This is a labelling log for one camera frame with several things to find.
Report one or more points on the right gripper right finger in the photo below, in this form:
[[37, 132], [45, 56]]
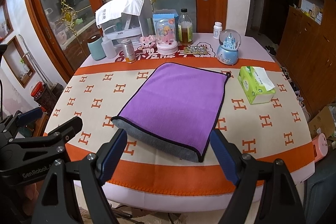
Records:
[[280, 201]]

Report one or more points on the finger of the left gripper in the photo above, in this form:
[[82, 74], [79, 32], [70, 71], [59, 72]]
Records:
[[57, 139], [28, 117]]

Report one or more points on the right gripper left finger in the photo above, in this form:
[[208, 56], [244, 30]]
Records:
[[57, 202]]

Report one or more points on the purple and grey towel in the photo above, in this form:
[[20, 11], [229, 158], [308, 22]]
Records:
[[175, 110]]

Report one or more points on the red lidded jar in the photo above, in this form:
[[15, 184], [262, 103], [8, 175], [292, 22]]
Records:
[[37, 90]]

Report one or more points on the pink piggy object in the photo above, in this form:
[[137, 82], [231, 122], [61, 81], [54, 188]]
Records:
[[320, 147]]

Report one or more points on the orange H-pattern tablecloth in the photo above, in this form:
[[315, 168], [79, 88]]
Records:
[[267, 131]]

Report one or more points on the teal cylindrical container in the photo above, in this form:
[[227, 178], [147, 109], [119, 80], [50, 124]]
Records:
[[95, 47]]

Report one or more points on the cardboard box on floor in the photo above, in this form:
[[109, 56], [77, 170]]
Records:
[[323, 122]]

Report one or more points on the white squeeze bottle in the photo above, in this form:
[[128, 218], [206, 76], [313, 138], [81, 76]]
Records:
[[108, 48]]

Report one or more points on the silver orange can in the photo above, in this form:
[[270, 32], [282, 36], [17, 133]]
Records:
[[128, 50]]

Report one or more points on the green tissue pack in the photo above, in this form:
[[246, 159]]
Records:
[[256, 84]]

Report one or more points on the white appliance with cloth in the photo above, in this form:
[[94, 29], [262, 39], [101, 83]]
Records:
[[125, 19]]

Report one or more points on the pink dome music box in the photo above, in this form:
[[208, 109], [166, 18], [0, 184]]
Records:
[[165, 36]]

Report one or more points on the wooden shelf cabinet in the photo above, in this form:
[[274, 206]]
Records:
[[307, 51]]

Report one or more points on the blue carton box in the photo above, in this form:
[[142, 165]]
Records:
[[165, 14]]

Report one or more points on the blue castle snow globe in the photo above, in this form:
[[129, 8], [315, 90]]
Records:
[[228, 50]]

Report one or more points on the blister pill pack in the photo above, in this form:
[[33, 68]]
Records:
[[195, 50]]

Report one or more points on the oil bottle with amber liquid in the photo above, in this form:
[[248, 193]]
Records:
[[185, 28]]

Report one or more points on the white pill bottle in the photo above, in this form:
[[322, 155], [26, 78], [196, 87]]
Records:
[[217, 29]]

